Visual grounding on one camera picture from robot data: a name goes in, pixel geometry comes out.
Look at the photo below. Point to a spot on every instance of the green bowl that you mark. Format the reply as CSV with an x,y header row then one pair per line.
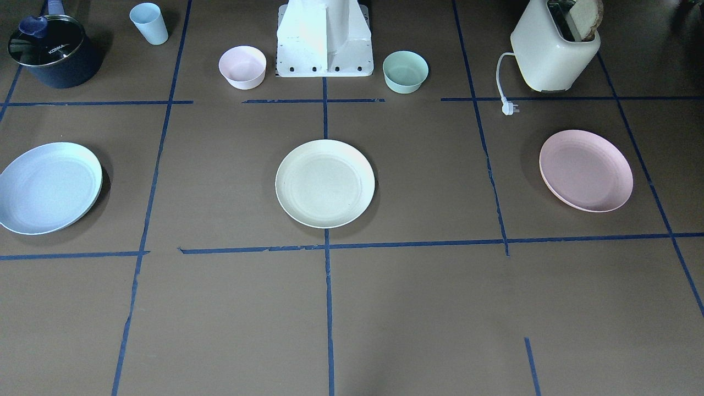
x,y
404,72

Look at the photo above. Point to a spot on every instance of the cream plate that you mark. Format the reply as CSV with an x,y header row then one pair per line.
x,y
325,184

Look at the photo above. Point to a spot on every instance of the light blue plate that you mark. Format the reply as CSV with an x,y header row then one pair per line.
x,y
49,188

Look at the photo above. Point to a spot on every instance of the pink bowl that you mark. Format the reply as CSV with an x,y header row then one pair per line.
x,y
243,67

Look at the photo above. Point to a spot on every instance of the bread slice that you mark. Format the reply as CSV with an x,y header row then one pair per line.
x,y
586,17

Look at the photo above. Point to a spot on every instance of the cream toaster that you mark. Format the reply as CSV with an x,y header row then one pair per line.
x,y
548,56

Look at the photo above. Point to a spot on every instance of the light blue cup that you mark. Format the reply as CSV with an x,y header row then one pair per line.
x,y
148,19

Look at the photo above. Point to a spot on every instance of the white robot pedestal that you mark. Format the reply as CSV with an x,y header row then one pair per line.
x,y
324,39

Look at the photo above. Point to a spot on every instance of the dark blue saucepan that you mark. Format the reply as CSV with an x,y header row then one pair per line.
x,y
55,48

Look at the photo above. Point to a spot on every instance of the pink plate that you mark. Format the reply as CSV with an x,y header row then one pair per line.
x,y
585,171

